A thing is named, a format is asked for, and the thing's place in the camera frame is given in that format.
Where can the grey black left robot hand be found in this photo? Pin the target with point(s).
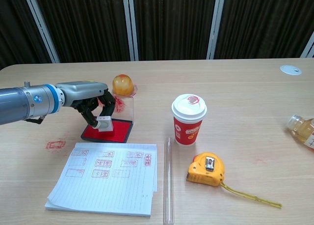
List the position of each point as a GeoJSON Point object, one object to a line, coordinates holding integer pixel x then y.
{"type": "Point", "coordinates": [81, 92]}

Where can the white and red stamp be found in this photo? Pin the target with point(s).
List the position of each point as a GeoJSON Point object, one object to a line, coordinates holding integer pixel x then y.
{"type": "Point", "coordinates": [106, 126]}

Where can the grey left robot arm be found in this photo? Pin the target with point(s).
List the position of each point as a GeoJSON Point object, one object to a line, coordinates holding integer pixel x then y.
{"type": "Point", "coordinates": [22, 103]}

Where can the red ink pad clear lid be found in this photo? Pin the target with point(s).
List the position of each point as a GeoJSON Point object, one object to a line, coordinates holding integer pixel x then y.
{"type": "Point", "coordinates": [121, 131]}

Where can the lined white paper notepad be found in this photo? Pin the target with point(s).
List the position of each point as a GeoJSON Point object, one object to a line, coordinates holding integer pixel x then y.
{"type": "Point", "coordinates": [103, 188]}

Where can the red paper cup white lid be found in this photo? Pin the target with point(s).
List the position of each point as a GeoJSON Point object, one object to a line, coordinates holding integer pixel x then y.
{"type": "Point", "coordinates": [187, 129]}

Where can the clear glass tube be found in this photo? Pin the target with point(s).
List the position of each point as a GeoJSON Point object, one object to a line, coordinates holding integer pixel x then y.
{"type": "Point", "coordinates": [168, 180]}

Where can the yellow tape measure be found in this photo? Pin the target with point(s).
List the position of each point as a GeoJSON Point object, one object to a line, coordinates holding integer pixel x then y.
{"type": "Point", "coordinates": [206, 172]}

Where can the white round table grommet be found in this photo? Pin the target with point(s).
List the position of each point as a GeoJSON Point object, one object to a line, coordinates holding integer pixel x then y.
{"type": "Point", "coordinates": [290, 69]}

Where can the tea bottle with label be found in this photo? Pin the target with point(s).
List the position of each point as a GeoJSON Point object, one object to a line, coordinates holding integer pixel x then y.
{"type": "Point", "coordinates": [304, 131]}

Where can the white partition frame post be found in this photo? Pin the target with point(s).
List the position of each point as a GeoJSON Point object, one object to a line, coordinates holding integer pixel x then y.
{"type": "Point", "coordinates": [216, 26]}
{"type": "Point", "coordinates": [131, 26]}
{"type": "Point", "coordinates": [308, 47]}
{"type": "Point", "coordinates": [41, 26]}

